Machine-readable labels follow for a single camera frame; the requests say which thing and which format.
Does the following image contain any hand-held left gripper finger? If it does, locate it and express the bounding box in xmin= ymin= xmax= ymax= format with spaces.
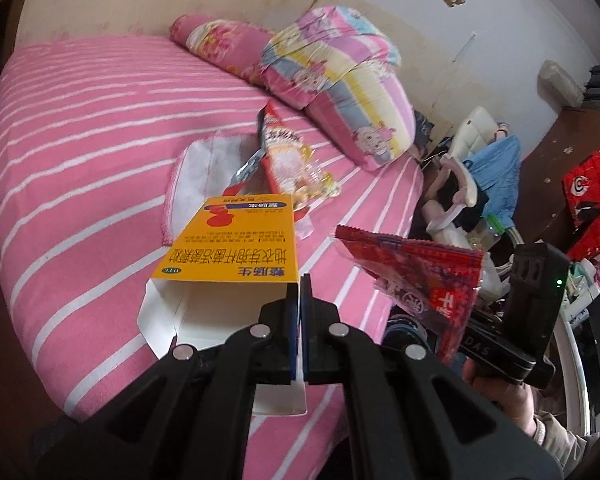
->
xmin=30 ymin=285 xmax=301 ymax=480
xmin=302 ymin=274 xmax=563 ymax=480

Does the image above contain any orange medicine box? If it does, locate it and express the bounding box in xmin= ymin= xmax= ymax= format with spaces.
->
xmin=136 ymin=194 xmax=308 ymax=417

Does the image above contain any red snack wrapper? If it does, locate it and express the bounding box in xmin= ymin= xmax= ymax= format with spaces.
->
xmin=334 ymin=225 xmax=486 ymax=366

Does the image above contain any person's right forearm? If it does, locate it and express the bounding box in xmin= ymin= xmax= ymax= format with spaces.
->
xmin=522 ymin=395 xmax=600 ymax=466

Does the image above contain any person's right hand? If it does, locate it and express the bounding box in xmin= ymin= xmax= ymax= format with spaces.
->
xmin=461 ymin=359 xmax=539 ymax=442

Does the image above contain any clear plastic bottle green cap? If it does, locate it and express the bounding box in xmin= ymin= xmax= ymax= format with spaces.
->
xmin=480 ymin=214 xmax=506 ymax=251

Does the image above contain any red printed bag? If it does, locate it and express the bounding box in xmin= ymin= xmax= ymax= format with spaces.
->
xmin=562 ymin=150 xmax=600 ymax=261

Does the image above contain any brown wooden cabinet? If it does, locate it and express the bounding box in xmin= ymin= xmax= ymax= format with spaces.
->
xmin=517 ymin=105 xmax=600 ymax=256

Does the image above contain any blue cloth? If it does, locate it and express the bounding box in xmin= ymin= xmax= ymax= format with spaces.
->
xmin=464 ymin=137 xmax=523 ymax=221

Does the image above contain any clear yellow candy wrapper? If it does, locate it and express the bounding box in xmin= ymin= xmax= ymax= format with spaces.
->
xmin=292 ymin=145 xmax=342 ymax=211

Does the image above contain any red and silver snack bag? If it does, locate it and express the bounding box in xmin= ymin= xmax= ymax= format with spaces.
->
xmin=223 ymin=99 xmax=313 ymax=198

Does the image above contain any white fringed towel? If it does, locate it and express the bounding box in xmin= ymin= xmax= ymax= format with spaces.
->
xmin=162 ymin=130 xmax=268 ymax=246

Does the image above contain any white chair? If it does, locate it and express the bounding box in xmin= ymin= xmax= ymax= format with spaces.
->
xmin=425 ymin=106 xmax=503 ymax=231

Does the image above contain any white bundle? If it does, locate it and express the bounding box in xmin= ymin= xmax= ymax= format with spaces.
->
xmin=537 ymin=60 xmax=586 ymax=108

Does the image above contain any folded pastel striped quilt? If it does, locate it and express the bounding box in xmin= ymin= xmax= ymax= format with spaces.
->
xmin=260 ymin=5 xmax=416 ymax=171

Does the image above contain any bed with pink striped sheet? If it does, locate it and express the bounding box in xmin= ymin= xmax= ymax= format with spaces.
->
xmin=0 ymin=35 xmax=426 ymax=461

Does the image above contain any pink floral pillow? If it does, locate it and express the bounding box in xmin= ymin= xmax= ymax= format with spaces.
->
xmin=169 ymin=14 xmax=281 ymax=83

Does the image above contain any white curved tube frame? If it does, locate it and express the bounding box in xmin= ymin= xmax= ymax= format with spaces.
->
xmin=555 ymin=305 xmax=597 ymax=436

